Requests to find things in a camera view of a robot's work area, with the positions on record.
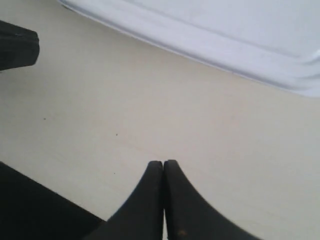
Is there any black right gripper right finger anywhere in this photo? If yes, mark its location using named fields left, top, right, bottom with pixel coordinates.
left=163, top=160, right=258, bottom=240

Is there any white lidded plastic container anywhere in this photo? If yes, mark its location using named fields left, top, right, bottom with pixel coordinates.
left=61, top=0, right=320, bottom=98

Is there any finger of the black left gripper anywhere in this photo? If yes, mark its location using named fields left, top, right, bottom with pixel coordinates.
left=0, top=21, right=40, bottom=71

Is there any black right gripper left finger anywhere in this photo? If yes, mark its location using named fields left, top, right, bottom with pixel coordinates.
left=84, top=161, right=164, bottom=240

